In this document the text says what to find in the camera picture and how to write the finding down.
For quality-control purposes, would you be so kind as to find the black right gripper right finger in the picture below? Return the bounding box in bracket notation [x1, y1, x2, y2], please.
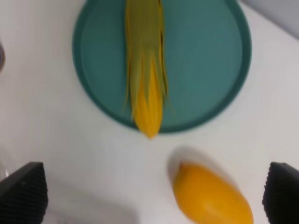
[262, 162, 299, 224]

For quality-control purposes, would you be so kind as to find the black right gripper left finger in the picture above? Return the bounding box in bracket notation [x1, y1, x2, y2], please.
[0, 162, 49, 224]

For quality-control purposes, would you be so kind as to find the corn cob with green husk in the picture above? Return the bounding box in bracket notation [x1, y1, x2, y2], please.
[124, 0, 169, 139]

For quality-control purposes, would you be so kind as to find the yellow mango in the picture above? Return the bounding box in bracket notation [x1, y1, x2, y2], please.
[172, 162, 254, 224]

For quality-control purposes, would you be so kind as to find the teal round plate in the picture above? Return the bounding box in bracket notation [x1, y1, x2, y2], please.
[72, 0, 252, 138]

